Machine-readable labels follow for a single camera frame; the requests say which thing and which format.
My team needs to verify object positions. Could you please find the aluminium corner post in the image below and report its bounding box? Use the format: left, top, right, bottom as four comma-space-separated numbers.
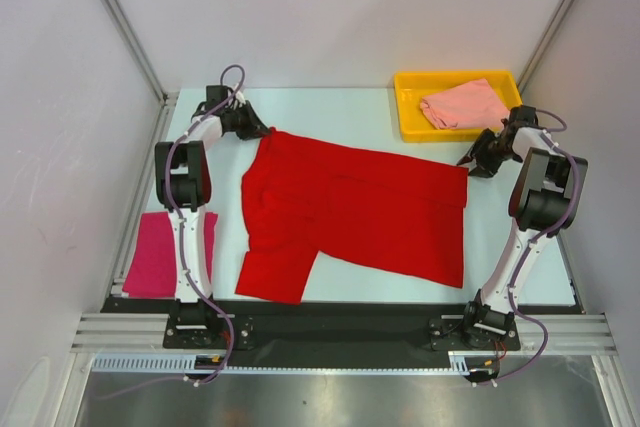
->
69, 0, 169, 103
517, 0, 577, 94

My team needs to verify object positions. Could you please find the cable duct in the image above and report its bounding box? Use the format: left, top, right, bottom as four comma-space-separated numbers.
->
448, 351, 500, 376
92, 353, 225, 374

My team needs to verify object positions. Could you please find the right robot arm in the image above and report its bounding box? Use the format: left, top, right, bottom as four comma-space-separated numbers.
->
457, 105, 588, 348

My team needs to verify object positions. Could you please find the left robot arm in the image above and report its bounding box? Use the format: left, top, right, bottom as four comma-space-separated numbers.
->
154, 84, 270, 304

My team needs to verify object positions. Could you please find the left aluminium corner post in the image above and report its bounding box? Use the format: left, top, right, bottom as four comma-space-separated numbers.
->
69, 0, 169, 103

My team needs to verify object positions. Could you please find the aluminium frame rail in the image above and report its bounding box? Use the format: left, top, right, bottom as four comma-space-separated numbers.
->
71, 313, 617, 356

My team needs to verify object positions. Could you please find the pink t shirt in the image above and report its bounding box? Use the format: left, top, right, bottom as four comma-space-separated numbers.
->
420, 79, 509, 130

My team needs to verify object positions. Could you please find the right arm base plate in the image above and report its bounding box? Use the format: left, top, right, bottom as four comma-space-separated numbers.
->
426, 315, 522, 352

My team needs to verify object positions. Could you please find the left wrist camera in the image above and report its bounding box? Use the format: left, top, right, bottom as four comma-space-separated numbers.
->
223, 90, 247, 109

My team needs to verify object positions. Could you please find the right cable duct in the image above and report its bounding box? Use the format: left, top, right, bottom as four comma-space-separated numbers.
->
448, 351, 500, 376

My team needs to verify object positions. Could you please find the folded magenta t shirt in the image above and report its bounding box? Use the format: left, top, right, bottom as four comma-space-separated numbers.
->
123, 209, 218, 302

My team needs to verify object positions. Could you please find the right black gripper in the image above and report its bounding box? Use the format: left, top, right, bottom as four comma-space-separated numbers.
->
458, 128, 519, 179

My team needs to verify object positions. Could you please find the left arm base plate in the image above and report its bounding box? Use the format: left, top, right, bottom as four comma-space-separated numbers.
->
162, 300, 257, 351

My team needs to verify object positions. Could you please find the yellow plastic bin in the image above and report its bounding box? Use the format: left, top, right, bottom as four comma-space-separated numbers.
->
393, 70, 522, 143

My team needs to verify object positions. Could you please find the left cable duct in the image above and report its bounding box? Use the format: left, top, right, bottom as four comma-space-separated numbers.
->
92, 353, 225, 374

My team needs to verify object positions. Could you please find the right aluminium corner post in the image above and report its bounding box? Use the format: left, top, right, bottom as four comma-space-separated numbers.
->
517, 0, 577, 94

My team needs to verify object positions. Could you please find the red t shirt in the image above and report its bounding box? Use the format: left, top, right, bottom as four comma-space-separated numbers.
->
236, 130, 468, 304

